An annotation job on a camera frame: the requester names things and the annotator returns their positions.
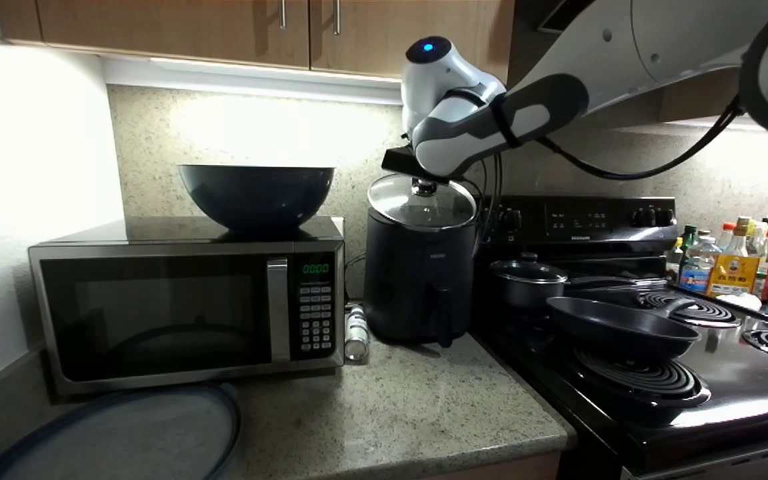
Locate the glass pan lid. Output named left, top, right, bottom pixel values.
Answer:
left=368, top=174, right=479, bottom=232

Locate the black frying pan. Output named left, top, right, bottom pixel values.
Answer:
left=547, top=297, right=696, bottom=362

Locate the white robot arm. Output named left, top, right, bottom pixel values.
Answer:
left=400, top=0, right=768, bottom=182

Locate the black air fryer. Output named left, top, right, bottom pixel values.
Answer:
left=364, top=200, right=479, bottom=348

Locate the white salt shaker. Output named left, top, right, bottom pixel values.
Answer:
left=344, top=304, right=372, bottom=365

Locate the dark blue bowl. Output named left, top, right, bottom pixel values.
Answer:
left=180, top=165, right=335, bottom=238

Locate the small black saucepan with lid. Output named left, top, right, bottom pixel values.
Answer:
left=492, top=253, right=645, bottom=313

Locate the stainless steel microwave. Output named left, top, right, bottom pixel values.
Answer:
left=31, top=217, right=344, bottom=397

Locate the round grey blue-rimmed tray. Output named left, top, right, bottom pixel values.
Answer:
left=0, top=386, right=241, bottom=480

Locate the clear plastic bottle blue label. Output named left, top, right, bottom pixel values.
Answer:
left=680, top=232, right=721, bottom=294

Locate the yellow label oil bottle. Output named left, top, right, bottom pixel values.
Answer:
left=708, top=217, right=759, bottom=297

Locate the black electric stove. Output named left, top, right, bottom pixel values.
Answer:
left=473, top=194, right=768, bottom=480

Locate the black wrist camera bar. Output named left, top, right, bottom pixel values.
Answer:
left=381, top=145, right=475, bottom=185

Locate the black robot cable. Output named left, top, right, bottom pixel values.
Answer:
left=540, top=97, right=753, bottom=185

